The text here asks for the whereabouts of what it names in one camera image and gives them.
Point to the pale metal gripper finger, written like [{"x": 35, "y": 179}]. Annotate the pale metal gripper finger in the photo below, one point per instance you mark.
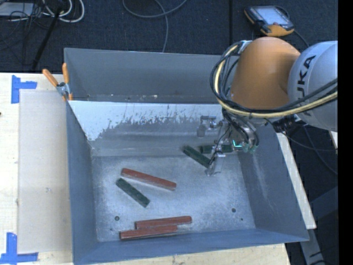
[
  {"x": 216, "y": 164},
  {"x": 211, "y": 123}
]

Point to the dark green flat block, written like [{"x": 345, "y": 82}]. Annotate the dark green flat block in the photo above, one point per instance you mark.
[
  {"x": 133, "y": 192},
  {"x": 207, "y": 148},
  {"x": 196, "y": 155}
]

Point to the grey metal bin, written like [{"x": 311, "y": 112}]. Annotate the grey metal bin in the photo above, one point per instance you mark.
[{"x": 171, "y": 195}]

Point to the red-brown flat block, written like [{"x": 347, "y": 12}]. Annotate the red-brown flat block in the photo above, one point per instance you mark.
[
  {"x": 149, "y": 179},
  {"x": 162, "y": 221},
  {"x": 146, "y": 233}
]

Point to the pale wood flat board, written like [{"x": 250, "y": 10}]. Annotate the pale wood flat board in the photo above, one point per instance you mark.
[{"x": 41, "y": 161}]

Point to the black cylinder on white bracket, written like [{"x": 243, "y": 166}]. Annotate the black cylinder on white bracket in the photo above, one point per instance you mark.
[{"x": 284, "y": 124}]

